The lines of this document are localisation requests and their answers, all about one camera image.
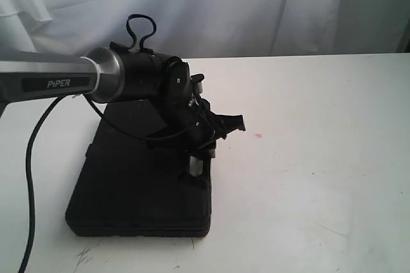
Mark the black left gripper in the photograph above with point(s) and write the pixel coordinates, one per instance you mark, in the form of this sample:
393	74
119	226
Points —
195	128

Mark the black plastic tool case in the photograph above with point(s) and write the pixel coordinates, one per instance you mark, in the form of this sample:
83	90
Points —
125	188

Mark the left robot arm silver black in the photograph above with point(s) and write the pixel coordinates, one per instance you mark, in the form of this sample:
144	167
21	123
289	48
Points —
114	74

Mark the white backdrop curtain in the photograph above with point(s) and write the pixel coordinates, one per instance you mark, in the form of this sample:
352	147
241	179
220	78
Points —
210	28

